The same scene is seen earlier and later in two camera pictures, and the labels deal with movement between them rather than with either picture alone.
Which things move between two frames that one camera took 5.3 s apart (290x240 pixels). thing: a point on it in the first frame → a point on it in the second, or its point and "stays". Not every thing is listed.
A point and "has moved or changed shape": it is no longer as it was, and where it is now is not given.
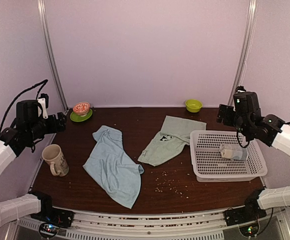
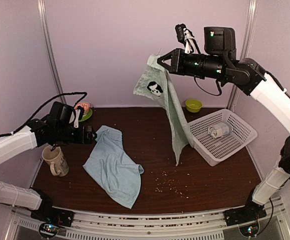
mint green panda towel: x=166 y=147 → x=155 y=81
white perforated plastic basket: x=207 y=165 has moved or changed shape
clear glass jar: x=234 y=151 → x=218 y=130
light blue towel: x=111 y=167 stays
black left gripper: x=53 y=127 → x=81 y=139
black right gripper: x=227 y=119 → x=176 y=66
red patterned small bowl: x=82 y=108 stays
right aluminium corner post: x=250 y=21 stays
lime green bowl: x=193 y=105 stays
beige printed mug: x=52 y=154 stays
